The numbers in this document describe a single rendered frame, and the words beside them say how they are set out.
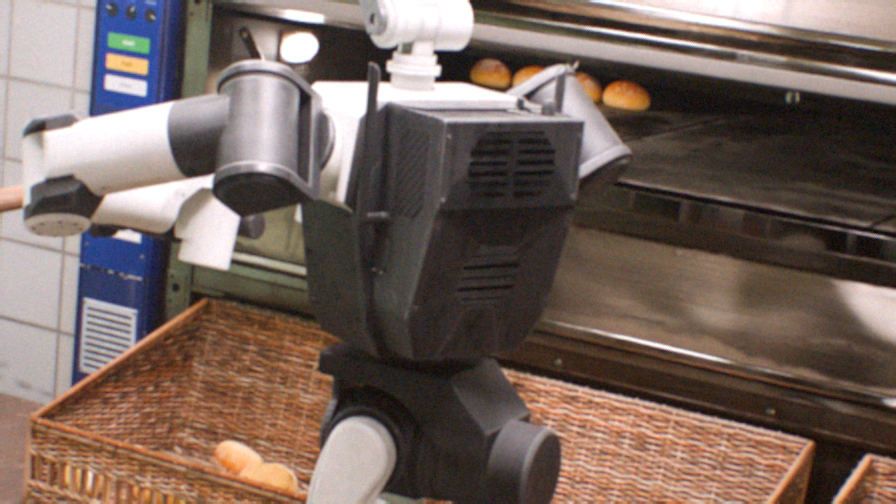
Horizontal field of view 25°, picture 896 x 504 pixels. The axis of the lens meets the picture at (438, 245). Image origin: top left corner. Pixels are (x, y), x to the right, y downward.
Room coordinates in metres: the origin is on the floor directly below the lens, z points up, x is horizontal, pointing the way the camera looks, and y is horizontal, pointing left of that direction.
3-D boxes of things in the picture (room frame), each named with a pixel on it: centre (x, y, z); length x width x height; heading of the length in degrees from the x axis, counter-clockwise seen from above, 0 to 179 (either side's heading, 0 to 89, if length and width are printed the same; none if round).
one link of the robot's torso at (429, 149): (2.34, 0.01, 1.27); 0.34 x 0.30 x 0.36; 126
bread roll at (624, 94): (4.15, -0.35, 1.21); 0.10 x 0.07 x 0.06; 67
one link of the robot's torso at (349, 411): (2.37, 0.03, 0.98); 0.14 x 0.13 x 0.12; 155
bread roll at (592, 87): (4.19, -0.26, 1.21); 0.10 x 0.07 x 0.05; 64
